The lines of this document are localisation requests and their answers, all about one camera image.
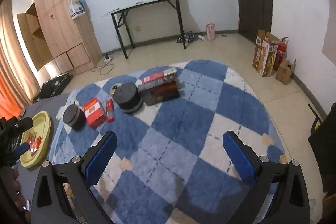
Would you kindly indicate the person's left hand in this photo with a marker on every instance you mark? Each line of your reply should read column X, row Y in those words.
column 18, row 198

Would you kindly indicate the small brown cardboard box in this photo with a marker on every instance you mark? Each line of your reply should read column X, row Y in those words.
column 285, row 71

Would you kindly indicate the red fire extinguisher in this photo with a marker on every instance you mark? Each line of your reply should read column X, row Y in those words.
column 281, row 52

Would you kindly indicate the small black round box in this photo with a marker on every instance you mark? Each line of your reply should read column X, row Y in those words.
column 74, row 117

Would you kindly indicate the red white box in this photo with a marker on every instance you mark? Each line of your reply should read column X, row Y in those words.
column 94, row 113

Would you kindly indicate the plaid cloth on floor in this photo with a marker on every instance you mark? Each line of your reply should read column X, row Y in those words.
column 188, row 37

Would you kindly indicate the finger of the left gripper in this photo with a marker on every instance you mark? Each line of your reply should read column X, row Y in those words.
column 21, row 125
column 21, row 149

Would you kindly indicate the red lighter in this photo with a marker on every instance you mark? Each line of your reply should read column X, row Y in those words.
column 109, row 110

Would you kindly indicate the black open suitcase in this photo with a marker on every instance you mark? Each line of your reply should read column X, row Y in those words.
column 53, row 87

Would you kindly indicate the tall printed cardboard box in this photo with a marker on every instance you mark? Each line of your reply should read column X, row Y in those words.
column 265, row 53

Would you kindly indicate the large red cigarette pack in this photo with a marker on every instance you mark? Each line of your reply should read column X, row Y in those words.
column 31, row 137

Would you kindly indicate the pink bag on floor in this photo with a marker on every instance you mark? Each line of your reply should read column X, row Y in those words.
column 210, row 32

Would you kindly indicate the orange curtain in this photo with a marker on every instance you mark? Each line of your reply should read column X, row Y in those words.
column 8, row 105

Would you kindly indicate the tape roll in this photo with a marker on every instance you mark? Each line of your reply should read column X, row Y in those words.
column 114, row 88

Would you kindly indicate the beige curtain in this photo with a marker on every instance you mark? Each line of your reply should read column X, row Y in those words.
column 15, row 71

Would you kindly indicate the large black round box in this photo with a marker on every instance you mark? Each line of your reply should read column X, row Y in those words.
column 128, row 98

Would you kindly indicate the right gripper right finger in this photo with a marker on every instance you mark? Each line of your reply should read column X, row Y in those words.
column 277, row 188

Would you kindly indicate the small red cigarette pack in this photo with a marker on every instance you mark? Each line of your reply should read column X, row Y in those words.
column 34, row 148

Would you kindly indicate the dark long cigarette carton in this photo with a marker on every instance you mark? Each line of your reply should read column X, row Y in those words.
column 159, row 87

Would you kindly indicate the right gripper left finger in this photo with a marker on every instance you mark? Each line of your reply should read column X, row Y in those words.
column 50, row 202

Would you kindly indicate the wooden wardrobe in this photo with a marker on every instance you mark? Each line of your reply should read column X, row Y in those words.
column 50, row 33

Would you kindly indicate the yellow plastic tray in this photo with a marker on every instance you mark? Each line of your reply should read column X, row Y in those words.
column 42, row 126

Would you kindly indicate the black folding table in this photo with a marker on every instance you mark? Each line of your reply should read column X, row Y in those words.
column 147, row 22

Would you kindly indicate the blue checkered rug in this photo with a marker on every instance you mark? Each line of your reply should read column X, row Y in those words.
column 170, row 165

